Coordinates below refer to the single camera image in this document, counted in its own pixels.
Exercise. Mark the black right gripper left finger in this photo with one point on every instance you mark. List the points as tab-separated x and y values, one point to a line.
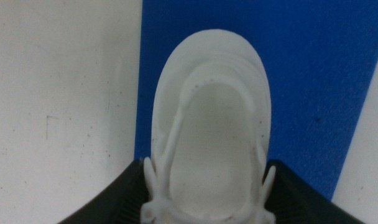
117	202

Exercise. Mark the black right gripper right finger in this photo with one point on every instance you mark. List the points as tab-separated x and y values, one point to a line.
301	205

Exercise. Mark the blue rectangular mat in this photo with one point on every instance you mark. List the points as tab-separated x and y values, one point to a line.
307	68

